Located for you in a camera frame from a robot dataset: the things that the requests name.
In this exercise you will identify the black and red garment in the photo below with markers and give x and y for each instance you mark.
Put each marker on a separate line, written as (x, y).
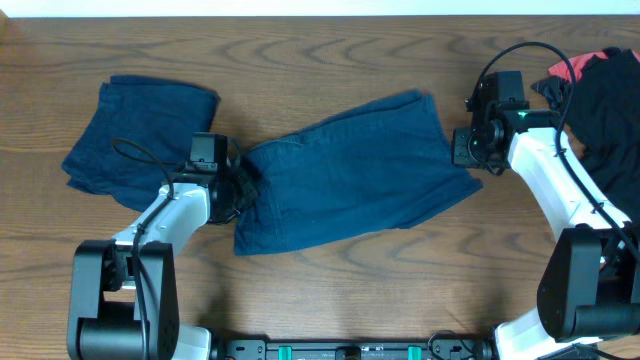
(604, 117)

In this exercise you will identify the folded dark blue garment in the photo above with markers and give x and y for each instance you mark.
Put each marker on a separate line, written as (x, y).
(160, 115)

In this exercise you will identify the dark blue shorts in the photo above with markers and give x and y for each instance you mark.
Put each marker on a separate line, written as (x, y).
(383, 165)

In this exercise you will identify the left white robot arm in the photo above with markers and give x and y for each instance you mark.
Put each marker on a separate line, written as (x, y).
(124, 302)

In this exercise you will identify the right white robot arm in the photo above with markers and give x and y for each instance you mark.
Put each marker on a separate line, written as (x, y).
(589, 291)

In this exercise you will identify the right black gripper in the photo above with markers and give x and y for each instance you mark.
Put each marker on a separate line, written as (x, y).
(459, 151)

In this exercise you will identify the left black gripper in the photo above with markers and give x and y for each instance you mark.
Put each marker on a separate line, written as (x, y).
(251, 195)

